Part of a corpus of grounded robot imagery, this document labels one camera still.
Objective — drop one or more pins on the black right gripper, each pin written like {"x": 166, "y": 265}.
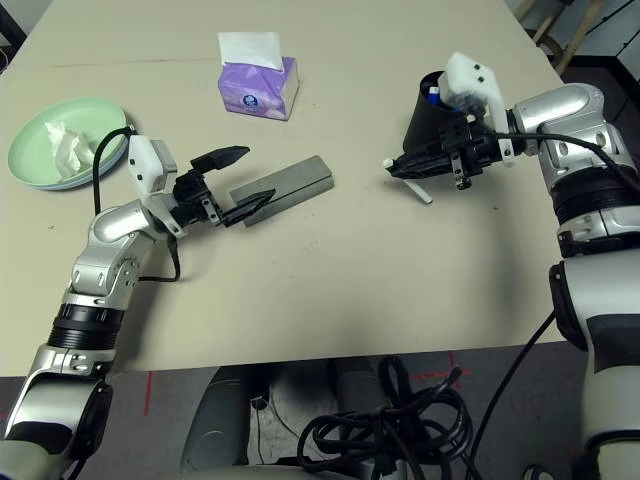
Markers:
{"x": 472, "y": 150}

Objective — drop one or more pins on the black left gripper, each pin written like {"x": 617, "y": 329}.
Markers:
{"x": 197, "y": 200}

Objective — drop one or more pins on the white marker black band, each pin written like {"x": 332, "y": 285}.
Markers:
{"x": 420, "y": 192}

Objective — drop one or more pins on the grey glasses case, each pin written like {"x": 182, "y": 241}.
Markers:
{"x": 295, "y": 180}

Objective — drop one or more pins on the white marker blue tip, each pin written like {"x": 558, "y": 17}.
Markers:
{"x": 434, "y": 91}

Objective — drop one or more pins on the white tissue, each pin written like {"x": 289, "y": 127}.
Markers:
{"x": 67, "y": 150}

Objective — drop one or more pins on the light green plate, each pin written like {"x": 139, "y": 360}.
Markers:
{"x": 30, "y": 145}

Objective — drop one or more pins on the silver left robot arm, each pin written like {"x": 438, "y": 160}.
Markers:
{"x": 110, "y": 230}

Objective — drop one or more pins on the black plastic cup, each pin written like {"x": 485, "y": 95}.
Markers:
{"x": 425, "y": 125}

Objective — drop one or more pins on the purple tissue pack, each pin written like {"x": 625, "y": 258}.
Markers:
{"x": 255, "y": 85}

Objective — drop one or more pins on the light blue plate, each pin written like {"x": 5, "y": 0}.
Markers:
{"x": 70, "y": 186}

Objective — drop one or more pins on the wooden stool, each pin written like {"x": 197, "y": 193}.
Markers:
{"x": 577, "y": 35}

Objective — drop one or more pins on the grey right robot leg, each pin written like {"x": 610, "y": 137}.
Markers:
{"x": 360, "y": 385}

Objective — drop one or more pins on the grey robot leg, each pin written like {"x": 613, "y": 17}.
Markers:
{"x": 220, "y": 420}
{"x": 360, "y": 385}

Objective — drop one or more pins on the grey left robot leg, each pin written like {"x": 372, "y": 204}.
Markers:
{"x": 220, "y": 420}

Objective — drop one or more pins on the grey robot waist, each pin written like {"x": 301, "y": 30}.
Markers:
{"x": 250, "y": 472}

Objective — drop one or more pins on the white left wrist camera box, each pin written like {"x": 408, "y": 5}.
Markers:
{"x": 142, "y": 165}

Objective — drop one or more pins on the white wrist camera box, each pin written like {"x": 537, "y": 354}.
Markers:
{"x": 470, "y": 75}
{"x": 142, "y": 165}

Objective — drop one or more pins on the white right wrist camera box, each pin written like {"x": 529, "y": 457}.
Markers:
{"x": 470, "y": 75}

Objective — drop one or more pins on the beige side table black frame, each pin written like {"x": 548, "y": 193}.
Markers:
{"x": 15, "y": 30}

